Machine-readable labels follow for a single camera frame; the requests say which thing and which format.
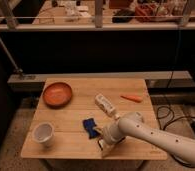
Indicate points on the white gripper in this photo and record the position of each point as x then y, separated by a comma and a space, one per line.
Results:
111, 135

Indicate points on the white red black eraser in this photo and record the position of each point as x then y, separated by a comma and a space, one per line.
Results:
100, 143

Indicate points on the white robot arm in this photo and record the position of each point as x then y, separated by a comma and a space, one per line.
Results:
132, 125

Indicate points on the wooden table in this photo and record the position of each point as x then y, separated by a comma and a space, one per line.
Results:
71, 141

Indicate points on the orange carrot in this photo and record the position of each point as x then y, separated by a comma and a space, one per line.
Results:
132, 98

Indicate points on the white plastic cup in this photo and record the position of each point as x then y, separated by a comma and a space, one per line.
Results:
43, 134

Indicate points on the orange round plate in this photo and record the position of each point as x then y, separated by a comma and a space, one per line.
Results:
57, 94

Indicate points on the metal diagonal rod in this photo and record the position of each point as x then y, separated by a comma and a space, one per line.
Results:
17, 69

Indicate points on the background wooden shelf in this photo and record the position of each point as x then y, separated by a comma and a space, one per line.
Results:
96, 15

